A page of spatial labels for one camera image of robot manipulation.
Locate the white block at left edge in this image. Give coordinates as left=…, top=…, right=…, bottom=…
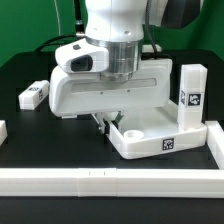
left=0, top=120, right=7, bottom=146

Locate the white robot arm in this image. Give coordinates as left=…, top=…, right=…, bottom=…
left=49, top=0, right=203, bottom=117

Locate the black cable on table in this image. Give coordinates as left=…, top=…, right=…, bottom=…
left=34, top=31, right=88, bottom=54

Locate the white desk tabletop tray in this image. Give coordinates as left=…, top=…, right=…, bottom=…
left=108, top=101, right=207, bottom=159

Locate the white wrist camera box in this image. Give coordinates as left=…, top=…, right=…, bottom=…
left=55, top=38, right=109, bottom=73

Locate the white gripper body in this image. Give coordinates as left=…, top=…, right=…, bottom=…
left=49, top=59, right=172, bottom=117

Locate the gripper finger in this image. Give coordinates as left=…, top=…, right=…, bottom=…
left=112, top=111, right=124, bottom=130
left=92, top=113, right=109, bottom=134

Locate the white L-shaped fence wall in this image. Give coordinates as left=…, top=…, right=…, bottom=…
left=0, top=120, right=224, bottom=198

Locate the thin white cable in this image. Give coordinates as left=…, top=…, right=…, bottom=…
left=53, top=0, right=63, bottom=52

